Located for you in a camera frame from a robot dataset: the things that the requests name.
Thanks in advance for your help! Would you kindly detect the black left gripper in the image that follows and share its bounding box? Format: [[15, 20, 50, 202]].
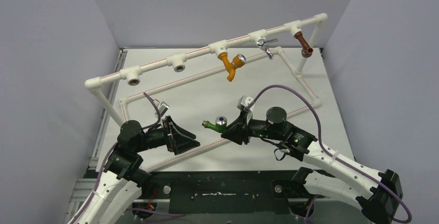
[[135, 115, 200, 154]]

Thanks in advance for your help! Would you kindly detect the green water faucet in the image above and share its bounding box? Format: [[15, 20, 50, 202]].
[[202, 116, 227, 133]]

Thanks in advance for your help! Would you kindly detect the white PVC pipe frame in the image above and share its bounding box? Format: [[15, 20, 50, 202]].
[[84, 13, 328, 154]]

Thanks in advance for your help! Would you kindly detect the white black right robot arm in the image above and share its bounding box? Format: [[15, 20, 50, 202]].
[[221, 107, 403, 223]]

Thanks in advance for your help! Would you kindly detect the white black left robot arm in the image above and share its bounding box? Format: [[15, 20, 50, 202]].
[[70, 116, 200, 223]]

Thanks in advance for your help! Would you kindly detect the orange water faucet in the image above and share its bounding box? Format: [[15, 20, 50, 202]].
[[218, 52, 246, 82]]

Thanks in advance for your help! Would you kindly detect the chrome lever water faucet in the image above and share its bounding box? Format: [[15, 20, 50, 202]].
[[256, 38, 278, 60]]

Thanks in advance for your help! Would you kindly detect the brown water faucet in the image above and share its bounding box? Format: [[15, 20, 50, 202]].
[[294, 31, 313, 58]]

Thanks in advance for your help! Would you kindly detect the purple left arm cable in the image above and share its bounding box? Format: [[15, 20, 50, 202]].
[[68, 92, 186, 224]]

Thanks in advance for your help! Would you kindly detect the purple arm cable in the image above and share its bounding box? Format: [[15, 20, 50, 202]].
[[68, 92, 186, 224], [247, 84, 412, 224]]

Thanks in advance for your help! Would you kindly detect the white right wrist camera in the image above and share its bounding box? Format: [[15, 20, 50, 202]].
[[237, 95, 254, 110]]

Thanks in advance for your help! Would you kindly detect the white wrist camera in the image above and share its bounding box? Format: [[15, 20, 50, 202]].
[[154, 99, 170, 116], [237, 95, 254, 110]]

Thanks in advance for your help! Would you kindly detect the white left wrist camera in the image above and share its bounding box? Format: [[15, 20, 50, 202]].
[[154, 99, 170, 116]]

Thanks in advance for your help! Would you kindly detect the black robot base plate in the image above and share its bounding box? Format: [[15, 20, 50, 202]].
[[128, 170, 310, 214]]

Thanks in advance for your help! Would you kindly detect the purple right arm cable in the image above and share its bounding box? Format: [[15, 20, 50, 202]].
[[247, 84, 412, 224]]

